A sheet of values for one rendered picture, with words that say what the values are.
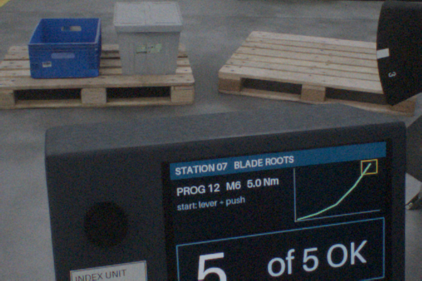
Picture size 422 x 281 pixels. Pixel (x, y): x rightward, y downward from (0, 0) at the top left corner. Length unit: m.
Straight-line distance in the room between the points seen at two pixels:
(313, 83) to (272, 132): 3.38
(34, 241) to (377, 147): 2.19
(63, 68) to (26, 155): 0.76
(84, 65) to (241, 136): 3.38
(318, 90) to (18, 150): 1.77
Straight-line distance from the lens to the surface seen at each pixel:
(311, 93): 3.84
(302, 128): 0.44
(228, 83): 3.92
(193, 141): 0.42
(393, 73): 1.36
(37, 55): 3.80
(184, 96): 3.74
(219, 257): 0.44
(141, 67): 3.81
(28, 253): 2.52
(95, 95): 3.73
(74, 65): 3.79
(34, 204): 2.82
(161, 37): 3.73
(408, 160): 1.10
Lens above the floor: 1.44
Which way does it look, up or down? 24 degrees down
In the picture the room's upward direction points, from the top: 1 degrees clockwise
